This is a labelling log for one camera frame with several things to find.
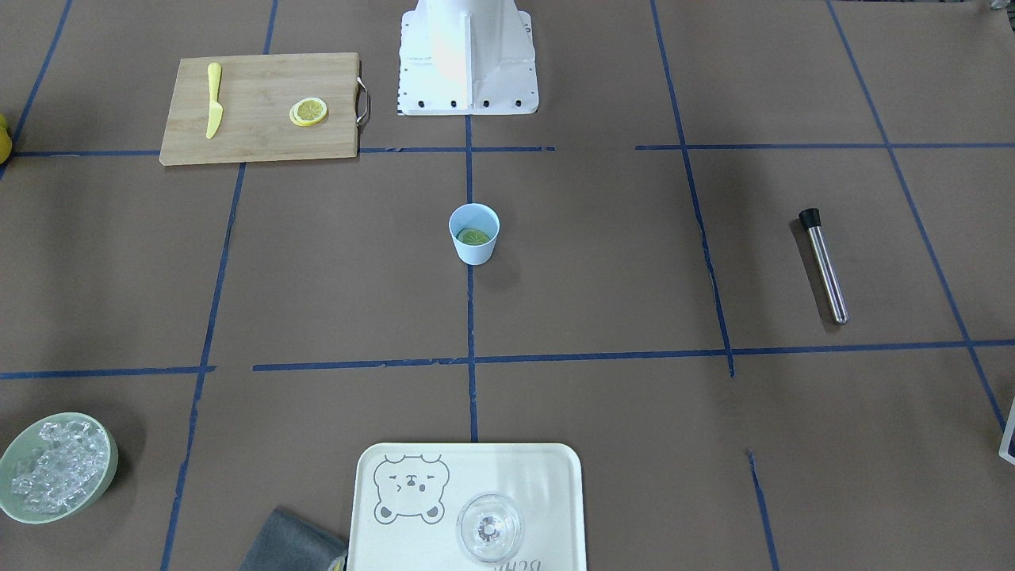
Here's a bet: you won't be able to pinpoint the steel muddler black tip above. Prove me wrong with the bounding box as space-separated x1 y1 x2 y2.
798 209 849 325

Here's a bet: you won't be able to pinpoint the light blue plastic cup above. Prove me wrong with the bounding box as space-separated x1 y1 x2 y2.
447 203 501 265

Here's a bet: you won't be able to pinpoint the lemon slice on board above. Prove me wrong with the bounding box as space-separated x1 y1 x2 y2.
289 97 329 127

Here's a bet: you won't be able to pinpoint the cream bear print tray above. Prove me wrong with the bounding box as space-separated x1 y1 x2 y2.
346 443 588 570

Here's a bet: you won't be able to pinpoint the clear wine glass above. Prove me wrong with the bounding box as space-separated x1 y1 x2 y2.
457 492 523 564

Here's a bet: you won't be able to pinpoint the bamboo cutting board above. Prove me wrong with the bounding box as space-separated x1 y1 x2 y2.
159 53 369 167

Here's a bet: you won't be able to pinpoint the folded grey cloth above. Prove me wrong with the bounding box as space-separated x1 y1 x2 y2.
239 508 348 570

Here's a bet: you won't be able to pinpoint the yellow plastic knife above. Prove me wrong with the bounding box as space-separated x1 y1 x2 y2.
205 62 224 140

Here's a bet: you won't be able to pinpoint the green bowl of ice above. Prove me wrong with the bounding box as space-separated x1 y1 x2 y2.
1 412 119 525

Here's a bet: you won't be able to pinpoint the whole yellow lemons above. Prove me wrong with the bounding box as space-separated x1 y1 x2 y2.
0 113 13 165

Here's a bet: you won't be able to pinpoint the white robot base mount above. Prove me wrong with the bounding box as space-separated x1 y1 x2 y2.
396 1 540 117

